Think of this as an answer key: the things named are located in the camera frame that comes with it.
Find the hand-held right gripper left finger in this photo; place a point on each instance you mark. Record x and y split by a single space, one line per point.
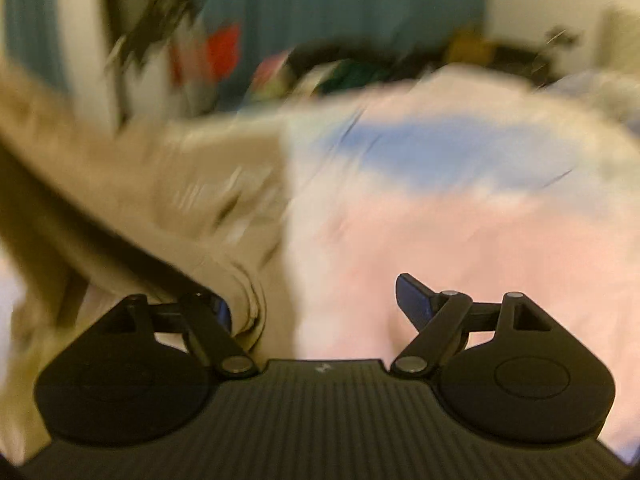
223 312

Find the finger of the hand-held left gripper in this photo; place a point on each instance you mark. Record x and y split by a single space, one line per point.
150 25

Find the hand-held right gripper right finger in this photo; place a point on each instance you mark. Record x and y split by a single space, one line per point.
412 300

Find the tan printed t-shirt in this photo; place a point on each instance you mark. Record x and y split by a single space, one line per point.
150 175

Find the pile of colourful clothes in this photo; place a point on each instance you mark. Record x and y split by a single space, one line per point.
325 0

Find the pink red cloth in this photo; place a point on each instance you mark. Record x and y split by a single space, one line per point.
222 50

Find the pastel tie-dye blanket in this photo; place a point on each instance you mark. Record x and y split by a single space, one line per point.
450 220

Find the black cloth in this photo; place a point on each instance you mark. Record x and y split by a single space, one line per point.
320 57

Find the green cloth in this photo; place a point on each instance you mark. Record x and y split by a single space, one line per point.
355 74

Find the brown paper bag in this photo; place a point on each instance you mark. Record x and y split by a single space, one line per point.
467 46

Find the black furniture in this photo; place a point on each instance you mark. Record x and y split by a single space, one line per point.
520 60

